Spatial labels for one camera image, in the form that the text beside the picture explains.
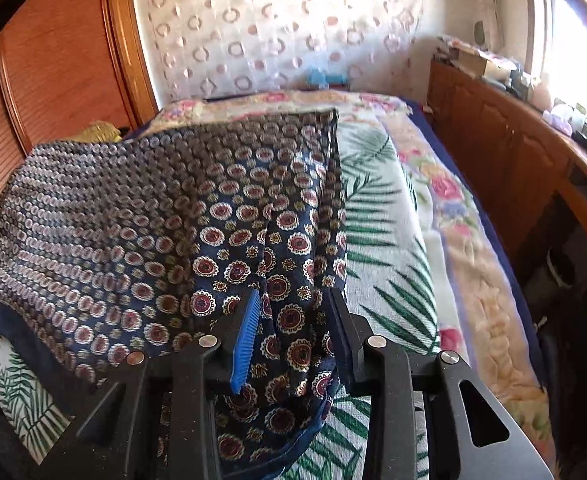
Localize sheer circle pattern curtain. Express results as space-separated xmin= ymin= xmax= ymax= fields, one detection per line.
xmin=132 ymin=0 xmax=427 ymax=107

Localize wooden framed window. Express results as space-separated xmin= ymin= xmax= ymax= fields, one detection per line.
xmin=522 ymin=0 xmax=587 ymax=128

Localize wooden window cabinet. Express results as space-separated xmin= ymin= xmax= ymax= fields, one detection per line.
xmin=426 ymin=56 xmax=587 ymax=283

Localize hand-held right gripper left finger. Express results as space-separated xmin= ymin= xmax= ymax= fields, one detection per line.
xmin=31 ymin=289 xmax=264 ymax=480

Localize blue tissue box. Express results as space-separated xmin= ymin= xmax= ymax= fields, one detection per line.
xmin=303 ymin=66 xmax=350 ymax=92

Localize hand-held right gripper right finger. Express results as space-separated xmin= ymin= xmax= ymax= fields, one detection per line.
xmin=328 ymin=289 xmax=555 ymax=480

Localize dark waste bin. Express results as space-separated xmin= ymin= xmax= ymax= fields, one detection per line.
xmin=542 ymin=246 xmax=580 ymax=292

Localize green leaf print blanket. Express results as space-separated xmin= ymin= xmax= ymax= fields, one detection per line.
xmin=0 ymin=122 xmax=445 ymax=480

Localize white tied window curtain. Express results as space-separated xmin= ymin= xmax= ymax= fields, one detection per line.
xmin=466 ymin=0 xmax=505 ymax=52

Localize pink floral quilt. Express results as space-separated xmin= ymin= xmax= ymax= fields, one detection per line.
xmin=146 ymin=87 xmax=557 ymax=463

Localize open cardboard box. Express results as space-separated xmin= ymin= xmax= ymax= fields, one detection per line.
xmin=452 ymin=51 xmax=490 ymax=79

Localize navy medallion print garment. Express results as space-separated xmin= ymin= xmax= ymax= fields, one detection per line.
xmin=0 ymin=107 xmax=350 ymax=479

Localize wooden louvered wardrobe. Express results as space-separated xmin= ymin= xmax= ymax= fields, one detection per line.
xmin=0 ymin=0 xmax=160 ymax=286

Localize golden patterned cloth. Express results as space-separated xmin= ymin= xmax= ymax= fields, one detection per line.
xmin=75 ymin=120 xmax=123 ymax=144

